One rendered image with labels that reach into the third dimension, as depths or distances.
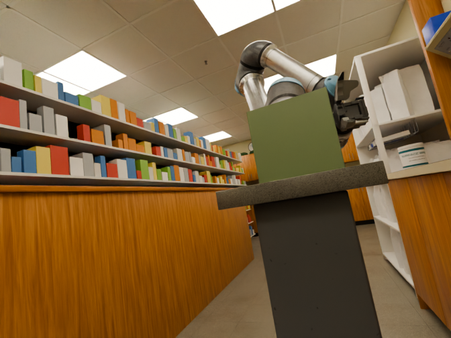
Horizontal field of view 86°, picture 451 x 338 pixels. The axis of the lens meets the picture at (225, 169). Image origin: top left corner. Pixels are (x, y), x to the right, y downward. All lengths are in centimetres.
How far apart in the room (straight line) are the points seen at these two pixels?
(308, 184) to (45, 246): 125
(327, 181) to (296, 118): 18
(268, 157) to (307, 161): 9
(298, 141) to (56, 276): 127
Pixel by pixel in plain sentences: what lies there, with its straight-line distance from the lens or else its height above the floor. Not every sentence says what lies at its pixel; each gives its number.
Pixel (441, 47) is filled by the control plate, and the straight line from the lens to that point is 161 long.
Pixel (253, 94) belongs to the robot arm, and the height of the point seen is 132.
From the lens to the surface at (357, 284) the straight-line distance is 58.
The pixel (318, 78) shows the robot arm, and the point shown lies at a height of 129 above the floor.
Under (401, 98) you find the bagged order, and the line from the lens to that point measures 258.
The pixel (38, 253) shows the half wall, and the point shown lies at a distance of 144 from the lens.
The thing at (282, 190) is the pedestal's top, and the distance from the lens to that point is 49.
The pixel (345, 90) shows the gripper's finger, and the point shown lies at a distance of 82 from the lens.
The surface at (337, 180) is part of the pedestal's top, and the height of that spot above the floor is 92.
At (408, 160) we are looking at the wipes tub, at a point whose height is 100.
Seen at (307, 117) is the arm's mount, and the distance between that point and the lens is 60.
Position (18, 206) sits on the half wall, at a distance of 141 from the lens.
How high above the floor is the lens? 91
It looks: 8 degrees up
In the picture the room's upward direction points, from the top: 9 degrees counter-clockwise
